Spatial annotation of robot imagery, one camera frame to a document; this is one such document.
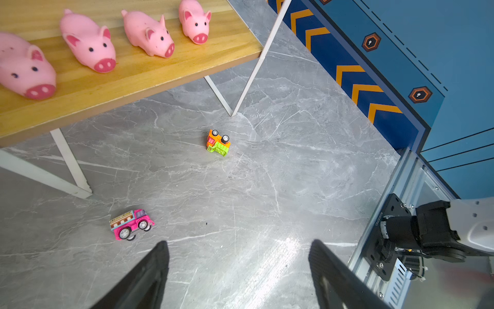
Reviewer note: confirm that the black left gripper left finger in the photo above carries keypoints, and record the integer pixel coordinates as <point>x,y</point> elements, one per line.
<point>144,285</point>

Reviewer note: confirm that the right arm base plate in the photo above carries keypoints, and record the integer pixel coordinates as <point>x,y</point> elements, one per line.
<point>391,230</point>

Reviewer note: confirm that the orange green toy car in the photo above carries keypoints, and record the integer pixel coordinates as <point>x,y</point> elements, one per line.
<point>217,143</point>

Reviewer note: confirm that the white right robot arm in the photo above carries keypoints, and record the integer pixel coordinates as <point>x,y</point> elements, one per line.
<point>445,230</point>

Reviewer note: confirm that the aluminium mounting rail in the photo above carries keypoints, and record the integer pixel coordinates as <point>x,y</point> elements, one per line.
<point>418,282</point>

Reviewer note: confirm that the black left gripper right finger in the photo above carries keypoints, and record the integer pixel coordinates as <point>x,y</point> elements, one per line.
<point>335,285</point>

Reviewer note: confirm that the pink toy pig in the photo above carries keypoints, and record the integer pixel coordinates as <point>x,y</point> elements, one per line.
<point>89,43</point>
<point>24,68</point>
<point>147,33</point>
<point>195,21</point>

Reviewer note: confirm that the wooden two-tier shelf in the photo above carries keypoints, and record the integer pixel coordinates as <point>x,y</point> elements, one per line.
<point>82,93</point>

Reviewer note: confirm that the pink teal toy van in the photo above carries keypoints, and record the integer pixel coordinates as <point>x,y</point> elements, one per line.
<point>125,225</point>

